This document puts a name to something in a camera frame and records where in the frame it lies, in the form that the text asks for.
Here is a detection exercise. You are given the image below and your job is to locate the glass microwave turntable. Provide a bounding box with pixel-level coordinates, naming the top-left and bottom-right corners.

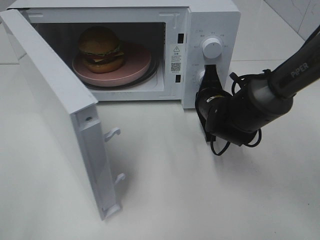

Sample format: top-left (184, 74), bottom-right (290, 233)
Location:
top-left (82, 57), bottom-right (160, 90)

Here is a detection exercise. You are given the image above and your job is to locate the white microwave door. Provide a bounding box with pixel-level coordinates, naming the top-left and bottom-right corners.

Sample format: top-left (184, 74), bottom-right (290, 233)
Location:
top-left (0, 9), bottom-right (121, 219)

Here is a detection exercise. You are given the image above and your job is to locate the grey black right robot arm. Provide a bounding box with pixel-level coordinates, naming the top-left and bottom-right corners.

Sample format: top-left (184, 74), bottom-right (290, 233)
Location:
top-left (195, 28), bottom-right (320, 148)

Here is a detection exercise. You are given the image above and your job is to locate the burger with sesame bun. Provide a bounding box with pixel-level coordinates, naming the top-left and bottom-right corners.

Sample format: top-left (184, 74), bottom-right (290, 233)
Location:
top-left (78, 26), bottom-right (125, 74)

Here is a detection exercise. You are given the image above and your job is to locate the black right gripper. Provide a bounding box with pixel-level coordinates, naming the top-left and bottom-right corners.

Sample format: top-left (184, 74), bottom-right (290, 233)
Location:
top-left (195, 64), bottom-right (231, 140)

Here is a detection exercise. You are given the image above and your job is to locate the white microwave knob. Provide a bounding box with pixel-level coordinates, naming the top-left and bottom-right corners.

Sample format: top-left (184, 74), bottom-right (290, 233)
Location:
top-left (195, 70), bottom-right (205, 86)
top-left (201, 37), bottom-right (223, 59)

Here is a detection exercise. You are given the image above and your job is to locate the pink plate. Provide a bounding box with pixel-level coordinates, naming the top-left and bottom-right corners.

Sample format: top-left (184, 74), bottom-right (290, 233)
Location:
top-left (72, 42), bottom-right (152, 87)

